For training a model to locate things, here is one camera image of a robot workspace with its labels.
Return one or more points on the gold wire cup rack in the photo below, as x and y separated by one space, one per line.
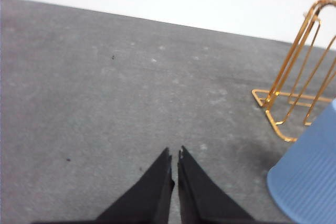
304 94

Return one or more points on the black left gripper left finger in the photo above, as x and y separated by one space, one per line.
147 202

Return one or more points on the blue ribbed cup on table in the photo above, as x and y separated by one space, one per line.
303 182

